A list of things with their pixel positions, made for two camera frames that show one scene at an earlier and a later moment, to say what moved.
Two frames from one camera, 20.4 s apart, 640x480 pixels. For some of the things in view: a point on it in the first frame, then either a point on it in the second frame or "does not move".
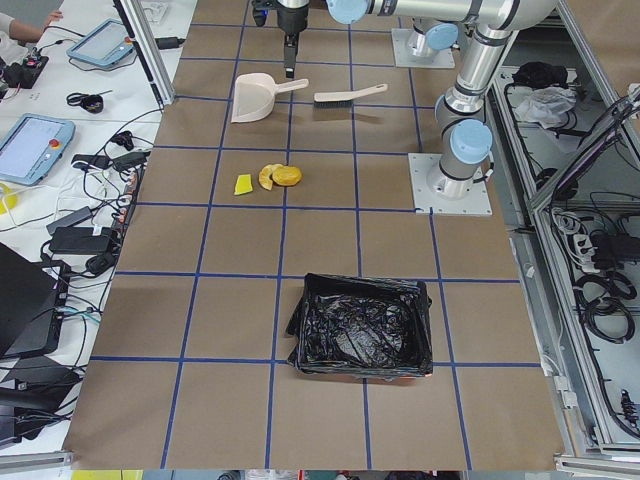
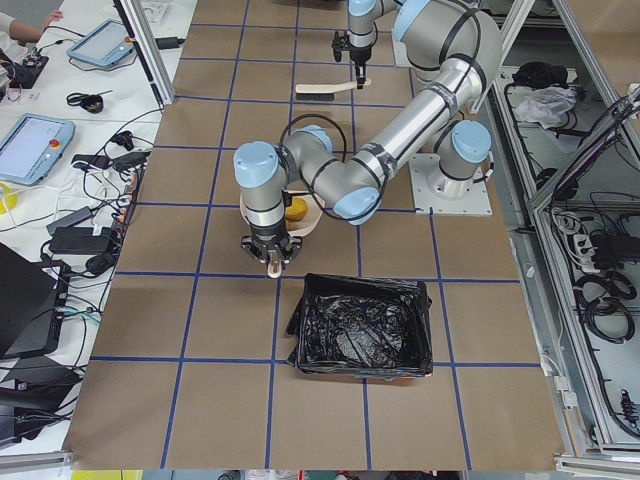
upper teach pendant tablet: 106,44 does not move
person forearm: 31,32 does not move
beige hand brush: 343,99 to 322,92
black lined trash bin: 351,326 does not move
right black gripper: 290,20 to 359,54
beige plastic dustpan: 254,95 to 295,228
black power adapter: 80,240 does not move
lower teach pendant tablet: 30,146 does not move
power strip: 127,201 does not move
